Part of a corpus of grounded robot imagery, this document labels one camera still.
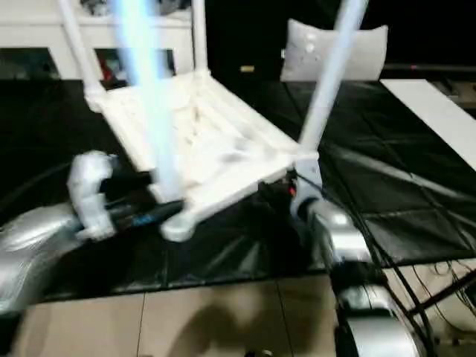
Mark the white plastic table top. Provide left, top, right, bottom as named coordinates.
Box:
left=84, top=72, right=321, bottom=242

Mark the black mat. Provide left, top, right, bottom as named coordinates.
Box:
left=0, top=77, right=476, bottom=302

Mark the black cabinet with gold label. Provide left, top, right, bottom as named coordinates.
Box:
left=202, top=0, right=291, bottom=81

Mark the grey pillow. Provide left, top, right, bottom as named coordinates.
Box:
left=279, top=18, right=390, bottom=83

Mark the white flat board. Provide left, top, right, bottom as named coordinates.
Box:
left=379, top=77, right=476, bottom=168

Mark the white sideboard with glass doors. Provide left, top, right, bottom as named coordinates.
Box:
left=0, top=0, right=198, bottom=81

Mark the crumpled patterned bag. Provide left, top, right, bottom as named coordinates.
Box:
left=80, top=0, right=103, bottom=16

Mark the black metal bar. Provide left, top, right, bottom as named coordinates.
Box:
left=408, top=271, right=476, bottom=317

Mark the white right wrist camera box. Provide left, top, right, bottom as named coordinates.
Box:
left=292, top=155, right=324, bottom=217

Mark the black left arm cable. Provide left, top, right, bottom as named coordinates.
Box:
left=0, top=165, right=75, bottom=213

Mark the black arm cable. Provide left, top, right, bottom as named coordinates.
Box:
left=297, top=176, right=438, bottom=357
left=0, top=165, right=75, bottom=213

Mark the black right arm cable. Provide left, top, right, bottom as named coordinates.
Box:
left=297, top=176, right=438, bottom=357

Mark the grey bag with black strap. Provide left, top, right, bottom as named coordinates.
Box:
left=148, top=0, right=194, bottom=18

